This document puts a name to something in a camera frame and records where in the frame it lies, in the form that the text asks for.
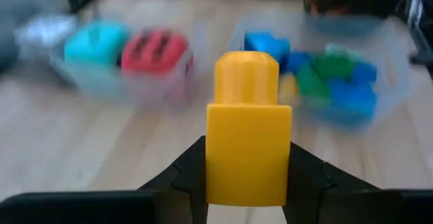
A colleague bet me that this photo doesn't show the green toy block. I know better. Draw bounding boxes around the green toy block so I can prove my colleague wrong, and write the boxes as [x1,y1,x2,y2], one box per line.
[297,64,331,98]
[313,53,356,79]

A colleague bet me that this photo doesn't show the small blue toy block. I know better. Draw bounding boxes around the small blue toy block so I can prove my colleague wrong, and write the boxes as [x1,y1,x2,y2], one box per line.
[243,30,292,73]

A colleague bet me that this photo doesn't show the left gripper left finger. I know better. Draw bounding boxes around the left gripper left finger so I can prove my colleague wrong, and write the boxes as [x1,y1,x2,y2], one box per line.
[138,135,209,224]

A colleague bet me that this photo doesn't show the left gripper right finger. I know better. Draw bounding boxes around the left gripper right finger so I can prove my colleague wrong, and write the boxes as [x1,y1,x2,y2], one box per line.
[283,141,382,224]

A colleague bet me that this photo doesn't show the mint green studded brick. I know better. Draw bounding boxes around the mint green studded brick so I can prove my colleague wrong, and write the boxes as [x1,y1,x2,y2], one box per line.
[324,43,359,58]

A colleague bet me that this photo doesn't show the red foam die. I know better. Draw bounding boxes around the red foam die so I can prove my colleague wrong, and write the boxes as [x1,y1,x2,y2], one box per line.
[120,27,194,76]

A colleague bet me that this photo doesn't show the teal foam die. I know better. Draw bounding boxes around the teal foam die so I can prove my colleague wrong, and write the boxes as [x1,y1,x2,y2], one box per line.
[64,20,131,68]

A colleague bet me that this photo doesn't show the yellow toy block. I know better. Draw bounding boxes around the yellow toy block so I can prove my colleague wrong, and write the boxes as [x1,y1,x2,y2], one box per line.
[205,50,294,207]
[277,73,299,107]

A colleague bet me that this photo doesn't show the large blue toy block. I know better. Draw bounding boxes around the large blue toy block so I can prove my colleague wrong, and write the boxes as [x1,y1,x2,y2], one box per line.
[324,78,378,125]
[351,61,378,83]

